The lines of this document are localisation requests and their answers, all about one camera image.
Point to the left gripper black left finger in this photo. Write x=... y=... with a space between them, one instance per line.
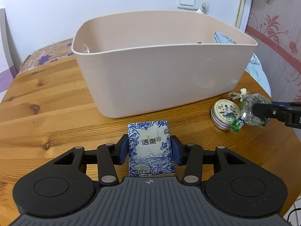
x=106 y=157

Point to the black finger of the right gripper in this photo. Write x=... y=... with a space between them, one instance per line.
x=288 y=113

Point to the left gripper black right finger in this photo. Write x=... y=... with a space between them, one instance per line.
x=193 y=157

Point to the blue white tissue packet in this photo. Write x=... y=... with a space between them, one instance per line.
x=149 y=149

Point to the green dried herb bag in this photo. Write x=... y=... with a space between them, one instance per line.
x=247 y=115

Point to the bear hair clip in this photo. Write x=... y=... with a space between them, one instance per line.
x=238 y=95

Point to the round metal balm tin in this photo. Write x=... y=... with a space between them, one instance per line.
x=223 y=113

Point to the light blue blanket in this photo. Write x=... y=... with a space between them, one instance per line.
x=254 y=67

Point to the floral pink wardrobe panel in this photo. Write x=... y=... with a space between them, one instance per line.
x=275 y=24

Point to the beige plastic storage bin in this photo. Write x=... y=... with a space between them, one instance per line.
x=145 y=61

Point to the floral patterned mat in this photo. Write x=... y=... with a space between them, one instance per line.
x=45 y=57

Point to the purple white headboard panel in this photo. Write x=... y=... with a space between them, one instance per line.
x=7 y=69

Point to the white door frame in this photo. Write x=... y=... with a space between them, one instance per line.
x=243 y=14

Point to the white wall socket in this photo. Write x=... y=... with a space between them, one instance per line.
x=202 y=5

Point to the white light switch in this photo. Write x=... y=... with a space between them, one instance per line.
x=186 y=4

